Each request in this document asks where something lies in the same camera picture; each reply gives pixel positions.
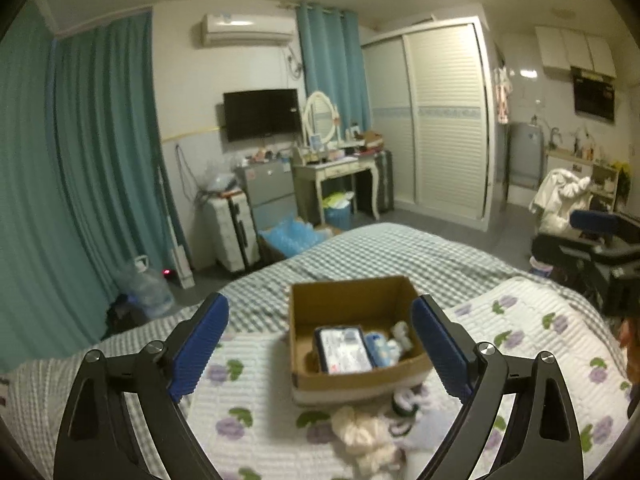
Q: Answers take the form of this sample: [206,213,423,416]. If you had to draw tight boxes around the grey mini fridge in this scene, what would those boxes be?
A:
[235,160,299,233]

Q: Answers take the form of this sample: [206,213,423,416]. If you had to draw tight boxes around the black wall television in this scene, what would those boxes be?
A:
[222,88,301,143]

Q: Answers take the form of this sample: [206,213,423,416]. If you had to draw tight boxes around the white clothes pile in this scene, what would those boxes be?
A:
[529,167,593,235]

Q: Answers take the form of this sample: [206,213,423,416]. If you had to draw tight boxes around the white suitcase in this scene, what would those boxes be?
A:
[206,194,262,274]

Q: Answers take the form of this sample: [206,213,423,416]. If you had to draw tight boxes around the grey refrigerator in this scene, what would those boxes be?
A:
[506,121,546,206]

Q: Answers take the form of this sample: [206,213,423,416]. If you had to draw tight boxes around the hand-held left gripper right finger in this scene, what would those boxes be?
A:
[410,294,586,480]

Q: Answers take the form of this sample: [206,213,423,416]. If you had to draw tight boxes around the box of blue bubble wrap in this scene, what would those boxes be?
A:
[256,215,335,265]

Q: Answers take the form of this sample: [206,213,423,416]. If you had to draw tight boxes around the blue basket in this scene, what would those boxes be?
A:
[324,204,355,231]

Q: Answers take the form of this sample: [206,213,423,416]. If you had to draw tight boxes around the white upright power strip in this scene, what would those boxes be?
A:
[159,164,195,289]

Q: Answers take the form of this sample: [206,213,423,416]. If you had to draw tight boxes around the cream fluffy plush toy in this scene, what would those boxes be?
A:
[330,405,407,476]

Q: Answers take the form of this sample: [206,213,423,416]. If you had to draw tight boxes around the clear plastic bag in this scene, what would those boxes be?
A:
[202,160,238,196]

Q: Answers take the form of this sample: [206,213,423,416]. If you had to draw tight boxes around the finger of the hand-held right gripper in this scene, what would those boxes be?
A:
[570,209,640,234]
[530,233,608,272]

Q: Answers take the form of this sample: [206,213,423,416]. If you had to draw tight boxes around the black range hood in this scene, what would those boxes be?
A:
[570,66,617,122]

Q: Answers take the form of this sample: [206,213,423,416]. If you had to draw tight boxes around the person's right hand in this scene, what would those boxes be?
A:
[616,316,640,378]

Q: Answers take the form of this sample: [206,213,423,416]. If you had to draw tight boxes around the dark striped suitcase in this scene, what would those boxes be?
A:
[372,149,395,213]

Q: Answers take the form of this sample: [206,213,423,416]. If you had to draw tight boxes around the small white plush toy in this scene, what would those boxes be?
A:
[390,321,417,355]

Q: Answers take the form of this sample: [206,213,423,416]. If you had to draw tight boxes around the wide teal curtain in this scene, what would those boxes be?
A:
[0,0,193,376]

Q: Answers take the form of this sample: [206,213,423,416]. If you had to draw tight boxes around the pink hanging item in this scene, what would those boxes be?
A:
[494,66,514,125]

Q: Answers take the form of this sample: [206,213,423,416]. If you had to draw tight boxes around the clear water jug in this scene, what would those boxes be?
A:
[117,254,175,318]

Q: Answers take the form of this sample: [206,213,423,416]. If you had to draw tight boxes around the white air conditioner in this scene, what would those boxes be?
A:
[200,13,296,49]

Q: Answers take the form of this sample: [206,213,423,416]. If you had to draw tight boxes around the white floral quilt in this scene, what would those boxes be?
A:
[102,276,634,480]

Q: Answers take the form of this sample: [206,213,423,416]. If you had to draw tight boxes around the white oval mirror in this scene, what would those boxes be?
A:
[300,91,342,150]

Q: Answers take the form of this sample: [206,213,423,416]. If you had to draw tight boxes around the small blue plush toy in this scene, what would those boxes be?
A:
[363,332,402,365]

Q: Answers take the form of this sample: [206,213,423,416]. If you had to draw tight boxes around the black bag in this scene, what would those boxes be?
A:
[102,295,151,341]

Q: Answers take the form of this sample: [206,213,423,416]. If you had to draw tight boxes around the brown cardboard box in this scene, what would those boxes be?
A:
[287,275,434,406]

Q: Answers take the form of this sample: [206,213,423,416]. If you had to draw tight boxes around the white sliding-door wardrobe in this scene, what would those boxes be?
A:
[360,16,501,232]

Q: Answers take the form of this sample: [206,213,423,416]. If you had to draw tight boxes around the narrow blue curtain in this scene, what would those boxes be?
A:
[295,1,374,133]

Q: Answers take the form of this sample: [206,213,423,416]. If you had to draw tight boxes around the cream dressing table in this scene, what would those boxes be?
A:
[291,147,382,226]

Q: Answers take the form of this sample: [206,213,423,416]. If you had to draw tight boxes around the white kitchen wall cabinets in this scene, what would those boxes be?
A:
[534,25,617,79]

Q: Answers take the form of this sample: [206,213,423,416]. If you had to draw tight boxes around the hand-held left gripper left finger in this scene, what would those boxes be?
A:
[54,291,231,480]

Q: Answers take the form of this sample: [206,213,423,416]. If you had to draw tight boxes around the black and white fabric item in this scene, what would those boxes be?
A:
[386,388,435,436]

